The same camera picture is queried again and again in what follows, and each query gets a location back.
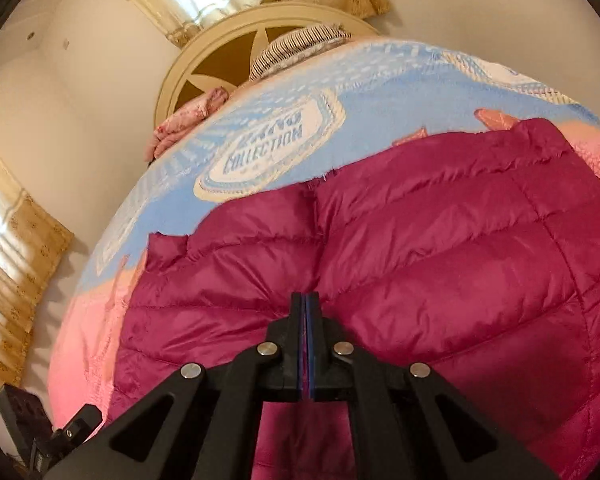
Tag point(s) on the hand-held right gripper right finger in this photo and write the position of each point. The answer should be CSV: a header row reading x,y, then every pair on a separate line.
x,y
314,350

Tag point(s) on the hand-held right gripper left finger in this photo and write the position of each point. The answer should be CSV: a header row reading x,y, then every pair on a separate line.
x,y
298,350

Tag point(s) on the cream wooden headboard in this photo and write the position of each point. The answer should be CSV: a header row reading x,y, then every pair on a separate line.
x,y
180,75

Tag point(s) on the magenta puffer jacket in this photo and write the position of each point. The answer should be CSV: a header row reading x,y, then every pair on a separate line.
x,y
430,260

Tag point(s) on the pink floral folded quilt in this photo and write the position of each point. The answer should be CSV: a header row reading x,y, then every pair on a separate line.
x,y
180,120

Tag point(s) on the pink and blue printed blanket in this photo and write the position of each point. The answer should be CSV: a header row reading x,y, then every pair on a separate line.
x,y
370,105

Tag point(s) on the striped pillow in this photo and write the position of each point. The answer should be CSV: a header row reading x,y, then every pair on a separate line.
x,y
290,47

